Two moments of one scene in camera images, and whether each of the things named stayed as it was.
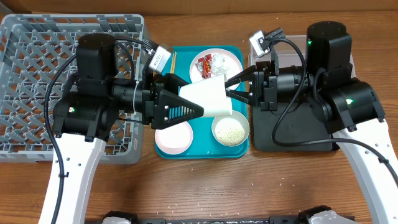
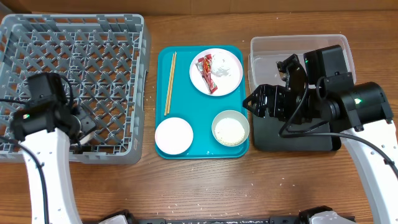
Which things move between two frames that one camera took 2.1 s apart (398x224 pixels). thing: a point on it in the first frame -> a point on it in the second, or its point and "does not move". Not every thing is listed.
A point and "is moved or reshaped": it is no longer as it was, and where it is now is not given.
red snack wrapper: (204, 66) does not move
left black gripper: (148, 101) -> (87, 125)
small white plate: (175, 139) does not move
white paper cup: (210, 95) is moved or reshaped
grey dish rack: (33, 48) does not move
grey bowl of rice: (231, 130) does not move
